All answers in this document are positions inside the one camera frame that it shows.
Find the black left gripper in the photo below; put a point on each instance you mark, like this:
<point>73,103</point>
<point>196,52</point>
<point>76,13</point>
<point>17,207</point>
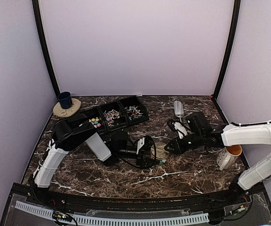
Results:
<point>143,163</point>

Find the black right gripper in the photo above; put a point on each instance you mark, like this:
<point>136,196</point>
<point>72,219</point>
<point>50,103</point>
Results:
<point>179,149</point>

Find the white round lid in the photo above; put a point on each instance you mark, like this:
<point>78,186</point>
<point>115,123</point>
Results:
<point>160,151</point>

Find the metal candy scoop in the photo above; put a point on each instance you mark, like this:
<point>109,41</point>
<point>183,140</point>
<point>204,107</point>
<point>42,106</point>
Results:
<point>178,110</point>

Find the black three-compartment candy tray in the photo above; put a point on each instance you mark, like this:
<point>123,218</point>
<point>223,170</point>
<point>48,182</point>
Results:
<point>117,115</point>

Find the clear plastic cup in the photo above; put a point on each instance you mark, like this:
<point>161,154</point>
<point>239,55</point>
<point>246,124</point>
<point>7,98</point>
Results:
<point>161,162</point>

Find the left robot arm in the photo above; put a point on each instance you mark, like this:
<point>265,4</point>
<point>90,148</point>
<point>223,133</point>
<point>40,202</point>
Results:
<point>70,133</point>

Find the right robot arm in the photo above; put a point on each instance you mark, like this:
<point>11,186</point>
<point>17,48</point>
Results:
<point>258,133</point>

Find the white ceramic mug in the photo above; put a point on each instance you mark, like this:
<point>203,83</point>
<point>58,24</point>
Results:
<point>227,156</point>

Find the round wooden coaster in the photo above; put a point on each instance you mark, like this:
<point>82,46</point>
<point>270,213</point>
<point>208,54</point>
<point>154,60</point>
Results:
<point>65,113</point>

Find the dark blue cup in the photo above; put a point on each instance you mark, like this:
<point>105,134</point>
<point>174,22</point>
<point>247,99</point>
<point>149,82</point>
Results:
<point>65,100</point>

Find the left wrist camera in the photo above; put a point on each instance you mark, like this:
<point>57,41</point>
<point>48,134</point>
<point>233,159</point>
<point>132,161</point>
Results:
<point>140,144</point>

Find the white slotted cable duct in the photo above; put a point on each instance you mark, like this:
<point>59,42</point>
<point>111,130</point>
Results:
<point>113,218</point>

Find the black frame post right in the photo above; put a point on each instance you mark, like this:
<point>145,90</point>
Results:
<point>228,49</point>

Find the black frame post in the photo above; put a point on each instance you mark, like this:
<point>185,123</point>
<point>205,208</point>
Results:
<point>44,47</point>
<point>228,49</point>

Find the black frame post left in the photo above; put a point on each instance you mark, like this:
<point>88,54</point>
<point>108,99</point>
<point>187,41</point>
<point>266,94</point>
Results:
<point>44,47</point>

